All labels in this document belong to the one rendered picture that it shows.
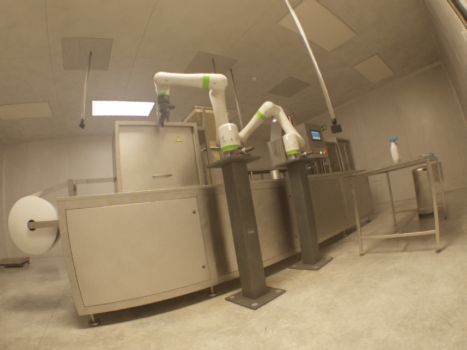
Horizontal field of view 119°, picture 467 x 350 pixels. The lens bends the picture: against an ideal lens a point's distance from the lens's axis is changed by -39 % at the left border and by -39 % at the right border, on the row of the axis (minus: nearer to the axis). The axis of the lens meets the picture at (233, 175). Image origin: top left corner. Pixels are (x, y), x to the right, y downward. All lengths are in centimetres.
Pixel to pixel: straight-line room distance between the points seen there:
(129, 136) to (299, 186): 139
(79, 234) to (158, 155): 80
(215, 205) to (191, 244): 32
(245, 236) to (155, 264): 58
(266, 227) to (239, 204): 54
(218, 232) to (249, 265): 35
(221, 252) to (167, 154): 82
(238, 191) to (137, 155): 77
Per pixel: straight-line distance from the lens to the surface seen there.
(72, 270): 143
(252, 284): 144
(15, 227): 180
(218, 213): 158
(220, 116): 168
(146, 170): 164
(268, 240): 185
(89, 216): 139
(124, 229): 139
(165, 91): 175
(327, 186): 257
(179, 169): 171
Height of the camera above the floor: 63
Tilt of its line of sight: 8 degrees up
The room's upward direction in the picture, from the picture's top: 9 degrees counter-clockwise
